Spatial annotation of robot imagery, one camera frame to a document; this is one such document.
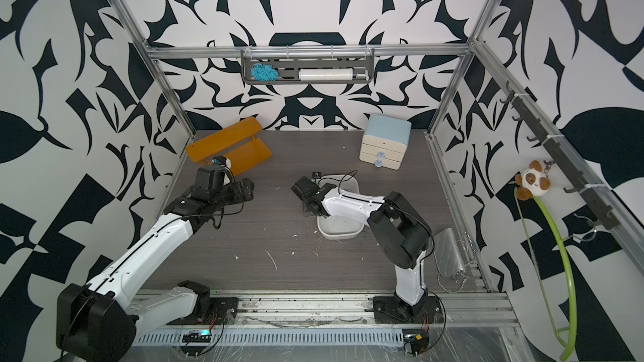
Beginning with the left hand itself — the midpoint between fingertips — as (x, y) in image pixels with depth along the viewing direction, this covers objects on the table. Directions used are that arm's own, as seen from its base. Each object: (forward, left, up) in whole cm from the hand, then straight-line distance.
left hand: (236, 181), depth 83 cm
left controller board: (-40, +9, -19) cm, 45 cm away
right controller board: (-44, -54, -18) cm, 72 cm away
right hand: (-2, -24, -13) cm, 27 cm away
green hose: (-45, -76, +6) cm, 89 cm away
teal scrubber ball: (+34, -9, +18) cm, 40 cm away
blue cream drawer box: (+18, -53, -2) cm, 56 cm away
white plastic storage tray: (-10, -33, -16) cm, 38 cm away
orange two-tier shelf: (+21, +5, -4) cm, 22 cm away
